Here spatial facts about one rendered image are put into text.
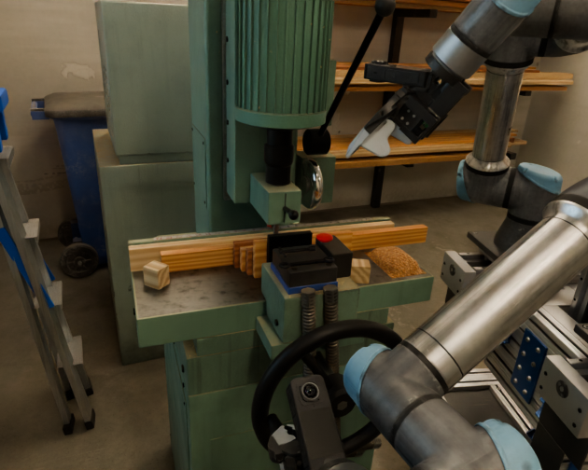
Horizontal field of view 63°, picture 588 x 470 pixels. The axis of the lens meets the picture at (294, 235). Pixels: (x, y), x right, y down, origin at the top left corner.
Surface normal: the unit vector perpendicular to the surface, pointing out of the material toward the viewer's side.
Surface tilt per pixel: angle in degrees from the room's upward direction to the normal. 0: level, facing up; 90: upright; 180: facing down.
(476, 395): 0
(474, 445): 10
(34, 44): 90
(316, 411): 30
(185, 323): 90
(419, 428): 43
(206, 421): 90
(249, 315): 90
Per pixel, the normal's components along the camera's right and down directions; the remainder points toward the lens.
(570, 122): -0.92, 0.11
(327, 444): 0.22, -0.59
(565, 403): -0.99, 0.01
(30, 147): 0.39, 0.39
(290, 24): 0.15, 0.41
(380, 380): -0.49, -0.65
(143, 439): 0.05, -0.91
